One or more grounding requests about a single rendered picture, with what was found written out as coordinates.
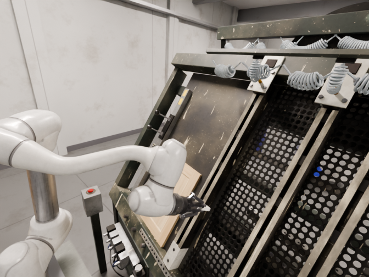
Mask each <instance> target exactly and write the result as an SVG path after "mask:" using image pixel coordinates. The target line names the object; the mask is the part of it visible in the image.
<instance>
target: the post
mask: <svg viewBox="0 0 369 277"><path fill-rule="evenodd" d="M90 218H91V224H92V230H93V237H94V243H95V247H96V253H97V259H98V266H99V271H100V273H101V274H102V273H104V272H105V271H107V264H106V259H105V252H104V245H103V237H102V230H101V225H100V218H99V213H97V214H95V215H92V216H90Z"/></svg>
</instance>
